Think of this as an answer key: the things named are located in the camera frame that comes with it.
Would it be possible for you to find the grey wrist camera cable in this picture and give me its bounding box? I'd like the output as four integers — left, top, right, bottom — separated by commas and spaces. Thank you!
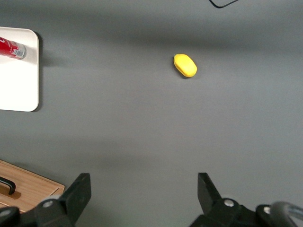
269, 201, 303, 223

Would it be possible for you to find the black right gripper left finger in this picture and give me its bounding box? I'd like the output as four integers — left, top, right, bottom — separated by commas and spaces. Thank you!
0, 173, 92, 227

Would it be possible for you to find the wooden drawer cabinet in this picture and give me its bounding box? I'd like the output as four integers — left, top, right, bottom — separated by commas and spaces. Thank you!
0, 159, 65, 215

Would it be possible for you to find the black cable on table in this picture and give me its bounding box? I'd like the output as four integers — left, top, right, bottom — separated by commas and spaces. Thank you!
208, 0, 240, 9

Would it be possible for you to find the yellow lemon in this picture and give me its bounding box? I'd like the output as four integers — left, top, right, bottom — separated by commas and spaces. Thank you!
173, 53, 198, 79

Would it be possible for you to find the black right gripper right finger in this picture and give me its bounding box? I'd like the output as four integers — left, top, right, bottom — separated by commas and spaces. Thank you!
189, 172, 285, 227

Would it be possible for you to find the black drawer handle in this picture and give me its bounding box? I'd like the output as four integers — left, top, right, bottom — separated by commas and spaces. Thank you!
0, 176, 17, 196

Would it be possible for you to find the white rectangular tray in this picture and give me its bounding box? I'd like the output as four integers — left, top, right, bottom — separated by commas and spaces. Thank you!
0, 26, 40, 113

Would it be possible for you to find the dark grey table mat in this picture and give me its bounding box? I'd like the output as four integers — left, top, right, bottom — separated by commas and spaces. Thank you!
0, 0, 303, 227

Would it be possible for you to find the wooden drawer front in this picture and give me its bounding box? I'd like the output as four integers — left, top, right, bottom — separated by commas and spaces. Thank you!
0, 165, 57, 213

